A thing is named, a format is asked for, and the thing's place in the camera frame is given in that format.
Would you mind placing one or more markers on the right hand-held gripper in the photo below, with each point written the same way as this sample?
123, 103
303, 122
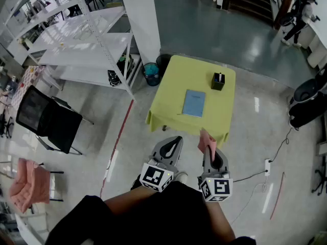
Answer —
219, 187

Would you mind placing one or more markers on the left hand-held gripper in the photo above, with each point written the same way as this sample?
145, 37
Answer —
153, 176

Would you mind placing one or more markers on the pink cloth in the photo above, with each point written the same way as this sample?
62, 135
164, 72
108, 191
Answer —
205, 140

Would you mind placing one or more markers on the blue notebook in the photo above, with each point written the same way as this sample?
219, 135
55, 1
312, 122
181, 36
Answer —
194, 103

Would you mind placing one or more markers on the person's left forearm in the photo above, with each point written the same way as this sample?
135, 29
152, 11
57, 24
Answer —
127, 203

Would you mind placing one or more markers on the person's right forearm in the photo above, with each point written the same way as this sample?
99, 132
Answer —
219, 218

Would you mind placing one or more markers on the person's white shoe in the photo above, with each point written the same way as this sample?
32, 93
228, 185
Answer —
182, 177

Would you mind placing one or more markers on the white power strip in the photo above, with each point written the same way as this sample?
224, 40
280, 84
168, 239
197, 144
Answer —
267, 167

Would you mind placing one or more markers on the yellow-green tablecloth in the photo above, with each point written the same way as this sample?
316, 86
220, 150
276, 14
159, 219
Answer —
173, 85

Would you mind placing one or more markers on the person's black clothing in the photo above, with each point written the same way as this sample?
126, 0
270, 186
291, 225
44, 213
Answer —
153, 226

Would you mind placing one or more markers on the black square pen holder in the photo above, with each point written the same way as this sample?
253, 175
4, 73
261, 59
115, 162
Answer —
217, 84

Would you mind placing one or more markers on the mesh wastebasket with blue trash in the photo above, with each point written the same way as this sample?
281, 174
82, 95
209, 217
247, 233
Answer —
151, 73

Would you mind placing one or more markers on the white marker pen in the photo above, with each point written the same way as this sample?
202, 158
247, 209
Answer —
220, 76

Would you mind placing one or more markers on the empty black mesh wastebasket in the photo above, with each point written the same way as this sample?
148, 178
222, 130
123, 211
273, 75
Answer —
163, 64

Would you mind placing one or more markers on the small black bag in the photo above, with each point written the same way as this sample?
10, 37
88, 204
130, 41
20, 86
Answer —
113, 78

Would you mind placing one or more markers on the green and black bag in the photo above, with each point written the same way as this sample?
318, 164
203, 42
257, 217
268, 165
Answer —
125, 65

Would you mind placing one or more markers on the black and grey machine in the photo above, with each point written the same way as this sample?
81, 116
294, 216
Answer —
306, 103

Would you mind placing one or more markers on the black mesh office chair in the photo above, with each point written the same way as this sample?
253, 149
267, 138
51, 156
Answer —
56, 124

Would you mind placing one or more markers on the white square pillar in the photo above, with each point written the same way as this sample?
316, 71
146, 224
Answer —
143, 19

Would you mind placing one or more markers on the white metal shelf rack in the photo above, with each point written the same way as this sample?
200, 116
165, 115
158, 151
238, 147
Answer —
76, 47

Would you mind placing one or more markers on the table with checked cloth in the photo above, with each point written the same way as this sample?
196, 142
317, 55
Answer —
25, 85

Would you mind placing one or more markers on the white counter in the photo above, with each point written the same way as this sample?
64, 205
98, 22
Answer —
318, 42

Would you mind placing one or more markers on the dark wooden staircase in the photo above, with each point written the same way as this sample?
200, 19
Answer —
249, 1

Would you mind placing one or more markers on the black frame chair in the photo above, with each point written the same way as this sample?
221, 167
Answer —
57, 172

